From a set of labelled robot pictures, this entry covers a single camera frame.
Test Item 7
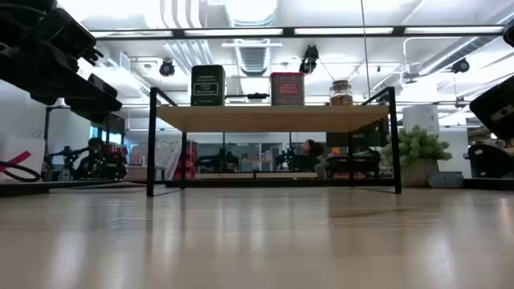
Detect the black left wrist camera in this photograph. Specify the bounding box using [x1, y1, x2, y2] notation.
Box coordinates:
[39, 7, 104, 67]

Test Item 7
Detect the wooden shelf with black frame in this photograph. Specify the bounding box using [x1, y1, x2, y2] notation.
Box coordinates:
[146, 86, 403, 197]

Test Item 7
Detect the person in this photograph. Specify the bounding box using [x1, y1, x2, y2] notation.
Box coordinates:
[300, 138, 327, 180]
[74, 136, 106, 180]

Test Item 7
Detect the glass spice jar brown lid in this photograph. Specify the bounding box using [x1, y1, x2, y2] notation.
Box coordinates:
[329, 79, 354, 108]

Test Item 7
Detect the black ceiling spotlight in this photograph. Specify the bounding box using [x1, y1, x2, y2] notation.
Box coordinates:
[451, 57, 471, 75]
[158, 58, 177, 78]

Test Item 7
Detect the small round candle tin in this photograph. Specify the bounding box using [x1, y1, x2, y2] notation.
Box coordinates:
[426, 171, 466, 189]

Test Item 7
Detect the red-lidded smoked paprika tin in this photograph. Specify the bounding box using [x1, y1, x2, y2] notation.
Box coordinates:
[269, 71, 306, 107]

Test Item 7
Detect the dark green black pepper tin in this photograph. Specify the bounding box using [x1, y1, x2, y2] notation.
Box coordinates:
[190, 64, 226, 108]

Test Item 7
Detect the black cable loop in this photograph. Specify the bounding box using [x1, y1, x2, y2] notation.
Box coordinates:
[0, 160, 42, 183]

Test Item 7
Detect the thin hanging cable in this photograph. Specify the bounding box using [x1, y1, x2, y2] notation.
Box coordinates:
[359, 0, 373, 100]

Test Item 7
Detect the red tape strip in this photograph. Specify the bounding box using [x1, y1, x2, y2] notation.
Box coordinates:
[0, 150, 33, 173]

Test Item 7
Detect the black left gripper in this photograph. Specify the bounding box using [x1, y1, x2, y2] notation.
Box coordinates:
[0, 0, 124, 124]

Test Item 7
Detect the black rig crossbar with lights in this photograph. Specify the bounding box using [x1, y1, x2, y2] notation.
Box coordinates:
[89, 25, 508, 39]

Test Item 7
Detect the green potted plant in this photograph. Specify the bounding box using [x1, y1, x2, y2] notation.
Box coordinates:
[380, 124, 453, 189]

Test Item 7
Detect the black office chair base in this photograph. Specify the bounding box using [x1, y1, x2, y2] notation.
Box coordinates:
[467, 143, 514, 180]

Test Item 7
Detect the white cabinet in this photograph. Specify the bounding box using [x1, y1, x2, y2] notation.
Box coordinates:
[402, 104, 440, 136]

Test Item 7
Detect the black rig camera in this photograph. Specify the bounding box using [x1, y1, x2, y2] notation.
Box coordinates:
[298, 44, 320, 75]

